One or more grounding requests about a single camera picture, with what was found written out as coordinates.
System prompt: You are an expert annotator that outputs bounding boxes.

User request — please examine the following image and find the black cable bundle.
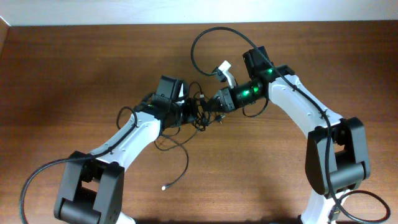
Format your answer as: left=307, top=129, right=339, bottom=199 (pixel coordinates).
left=154, top=81, right=226, bottom=191

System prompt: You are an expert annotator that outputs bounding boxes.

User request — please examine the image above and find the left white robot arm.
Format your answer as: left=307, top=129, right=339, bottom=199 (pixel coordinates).
left=53, top=76, right=188, bottom=223

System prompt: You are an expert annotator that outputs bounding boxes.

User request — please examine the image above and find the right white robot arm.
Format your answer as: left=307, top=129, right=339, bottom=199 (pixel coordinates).
left=207, top=47, right=371, bottom=223

